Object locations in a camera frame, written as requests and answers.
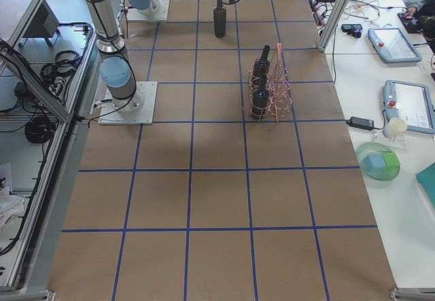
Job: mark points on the green bowl with blocks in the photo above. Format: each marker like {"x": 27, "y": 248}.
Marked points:
{"x": 377, "y": 161}

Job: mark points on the copper wire wine basket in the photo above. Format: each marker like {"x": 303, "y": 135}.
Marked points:
{"x": 280, "y": 101}

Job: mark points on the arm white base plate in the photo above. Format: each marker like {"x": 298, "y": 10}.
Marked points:
{"x": 161, "y": 16}
{"x": 140, "y": 110}

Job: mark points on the dark wine bottle in basket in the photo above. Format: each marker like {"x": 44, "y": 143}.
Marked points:
{"x": 261, "y": 64}

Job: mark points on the black power adapter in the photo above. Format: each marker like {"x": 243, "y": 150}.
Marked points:
{"x": 361, "y": 123}

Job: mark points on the blue teach pendant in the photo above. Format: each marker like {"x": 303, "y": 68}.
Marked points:
{"x": 410, "y": 102}
{"x": 393, "y": 45}

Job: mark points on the dark wine bottle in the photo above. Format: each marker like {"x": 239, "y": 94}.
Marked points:
{"x": 219, "y": 19}
{"x": 261, "y": 64}

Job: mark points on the white paper cup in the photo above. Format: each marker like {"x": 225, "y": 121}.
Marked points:
{"x": 394, "y": 127}

